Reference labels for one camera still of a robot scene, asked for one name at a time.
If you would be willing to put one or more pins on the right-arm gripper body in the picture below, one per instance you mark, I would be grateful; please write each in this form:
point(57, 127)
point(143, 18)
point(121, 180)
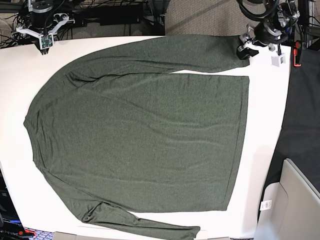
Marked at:
point(39, 25)

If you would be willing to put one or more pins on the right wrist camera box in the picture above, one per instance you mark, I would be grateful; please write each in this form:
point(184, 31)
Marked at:
point(45, 42)

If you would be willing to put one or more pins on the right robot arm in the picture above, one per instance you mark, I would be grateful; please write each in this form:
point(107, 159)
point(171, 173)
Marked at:
point(40, 6)

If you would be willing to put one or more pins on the black box with text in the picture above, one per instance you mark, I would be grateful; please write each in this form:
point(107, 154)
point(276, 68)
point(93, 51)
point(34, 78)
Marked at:
point(8, 230)

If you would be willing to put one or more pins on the green long-sleeve shirt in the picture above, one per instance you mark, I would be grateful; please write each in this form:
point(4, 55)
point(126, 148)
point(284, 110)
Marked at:
point(145, 127)

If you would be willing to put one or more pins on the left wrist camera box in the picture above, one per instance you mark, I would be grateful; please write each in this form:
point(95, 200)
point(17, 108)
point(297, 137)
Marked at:
point(278, 60)

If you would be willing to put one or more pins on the beige plastic bin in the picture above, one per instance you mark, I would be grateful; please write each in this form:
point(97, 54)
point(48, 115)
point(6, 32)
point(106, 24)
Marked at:
point(290, 209)

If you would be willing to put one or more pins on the red clamp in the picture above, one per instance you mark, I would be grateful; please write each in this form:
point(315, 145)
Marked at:
point(297, 53)

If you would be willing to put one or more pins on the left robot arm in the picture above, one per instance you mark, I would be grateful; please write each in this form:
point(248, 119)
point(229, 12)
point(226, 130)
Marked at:
point(282, 15)

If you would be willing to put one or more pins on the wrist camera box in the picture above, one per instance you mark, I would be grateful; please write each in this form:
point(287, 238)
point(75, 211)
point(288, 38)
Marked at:
point(45, 42)
point(278, 60)

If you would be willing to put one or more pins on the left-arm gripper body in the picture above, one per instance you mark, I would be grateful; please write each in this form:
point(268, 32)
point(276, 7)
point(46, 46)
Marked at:
point(262, 35)

